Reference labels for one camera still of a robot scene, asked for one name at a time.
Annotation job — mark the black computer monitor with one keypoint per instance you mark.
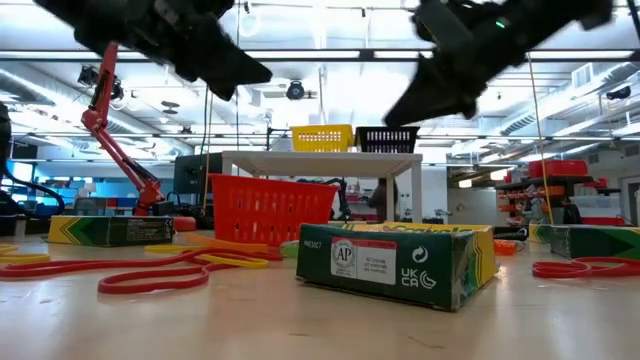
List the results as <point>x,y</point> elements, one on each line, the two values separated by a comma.
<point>192,172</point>

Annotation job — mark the yellow rubber band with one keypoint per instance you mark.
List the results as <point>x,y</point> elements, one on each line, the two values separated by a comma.
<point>25,258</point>
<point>240,262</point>

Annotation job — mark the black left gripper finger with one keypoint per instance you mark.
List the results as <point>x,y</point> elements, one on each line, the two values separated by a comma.
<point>235,70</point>

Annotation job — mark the white perforated riser shelf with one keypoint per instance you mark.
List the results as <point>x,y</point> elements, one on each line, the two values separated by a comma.
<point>325,164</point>

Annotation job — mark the red plastic basket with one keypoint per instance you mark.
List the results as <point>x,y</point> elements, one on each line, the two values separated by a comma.
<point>270,210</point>

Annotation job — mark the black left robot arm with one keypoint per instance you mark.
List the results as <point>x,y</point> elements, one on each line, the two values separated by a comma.
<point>80,20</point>

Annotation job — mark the red desk lamp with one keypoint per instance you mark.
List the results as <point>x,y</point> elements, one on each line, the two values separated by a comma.
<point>100,110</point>

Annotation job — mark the metal shelf with red bins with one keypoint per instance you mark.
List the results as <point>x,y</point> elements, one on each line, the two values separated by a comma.
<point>557,168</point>

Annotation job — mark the yellow plastic basket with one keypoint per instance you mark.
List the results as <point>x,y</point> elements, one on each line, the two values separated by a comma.
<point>322,138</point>

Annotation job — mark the black overhead camera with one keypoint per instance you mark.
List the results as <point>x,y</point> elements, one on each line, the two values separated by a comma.
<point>295,90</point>

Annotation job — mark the black plastic basket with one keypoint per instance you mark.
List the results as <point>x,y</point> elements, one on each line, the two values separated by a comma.
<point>387,140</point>

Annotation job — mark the background black robot arm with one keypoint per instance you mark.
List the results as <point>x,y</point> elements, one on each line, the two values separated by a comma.
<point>343,197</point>

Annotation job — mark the yellow green crayon box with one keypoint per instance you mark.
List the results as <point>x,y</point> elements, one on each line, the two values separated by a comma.
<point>390,265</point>
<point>595,241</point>
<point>110,231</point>

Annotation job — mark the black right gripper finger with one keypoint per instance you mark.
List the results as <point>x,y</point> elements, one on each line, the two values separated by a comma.
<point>425,97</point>

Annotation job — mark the person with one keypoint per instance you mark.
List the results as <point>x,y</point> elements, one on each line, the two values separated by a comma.
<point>381,200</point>

